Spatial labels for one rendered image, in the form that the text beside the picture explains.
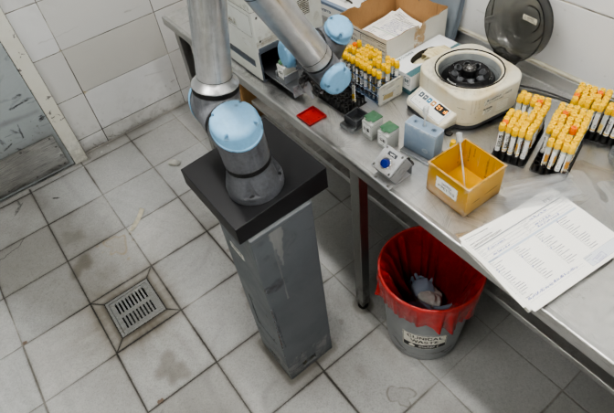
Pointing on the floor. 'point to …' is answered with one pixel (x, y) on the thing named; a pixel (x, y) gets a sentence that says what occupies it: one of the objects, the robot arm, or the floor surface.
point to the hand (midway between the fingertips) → (305, 88)
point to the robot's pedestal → (285, 288)
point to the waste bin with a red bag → (423, 331)
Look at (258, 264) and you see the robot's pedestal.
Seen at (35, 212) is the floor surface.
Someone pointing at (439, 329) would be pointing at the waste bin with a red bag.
